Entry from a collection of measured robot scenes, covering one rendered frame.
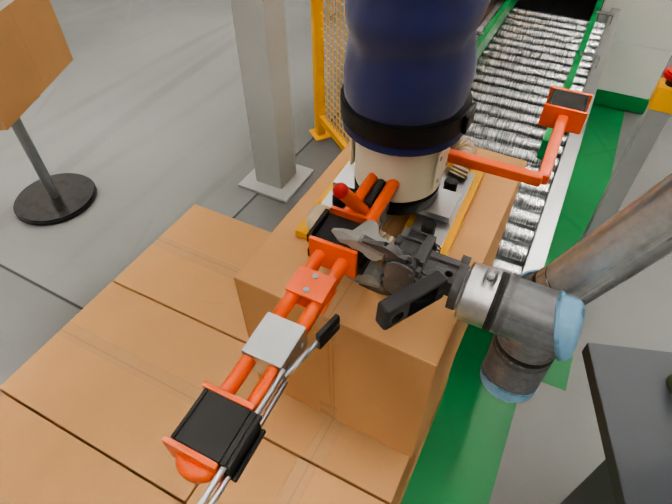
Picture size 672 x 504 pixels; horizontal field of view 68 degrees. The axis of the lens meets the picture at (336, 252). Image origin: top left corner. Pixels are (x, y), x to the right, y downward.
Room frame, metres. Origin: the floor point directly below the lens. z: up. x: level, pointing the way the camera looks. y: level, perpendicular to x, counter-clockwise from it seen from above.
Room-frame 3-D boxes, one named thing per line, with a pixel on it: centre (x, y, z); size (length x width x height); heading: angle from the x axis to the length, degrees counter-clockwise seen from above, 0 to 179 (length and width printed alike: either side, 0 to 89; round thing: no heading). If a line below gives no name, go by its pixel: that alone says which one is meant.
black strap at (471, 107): (0.79, -0.12, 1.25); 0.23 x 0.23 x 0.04
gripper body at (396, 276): (0.51, -0.14, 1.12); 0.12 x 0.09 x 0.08; 63
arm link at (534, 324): (0.42, -0.28, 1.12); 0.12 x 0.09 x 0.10; 63
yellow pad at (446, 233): (0.75, -0.21, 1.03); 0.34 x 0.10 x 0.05; 154
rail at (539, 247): (1.93, -1.07, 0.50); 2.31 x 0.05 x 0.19; 153
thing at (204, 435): (0.26, 0.15, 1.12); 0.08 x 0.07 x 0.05; 154
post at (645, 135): (1.32, -0.95, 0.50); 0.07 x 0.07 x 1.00; 63
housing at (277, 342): (0.37, 0.08, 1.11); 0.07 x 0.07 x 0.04; 64
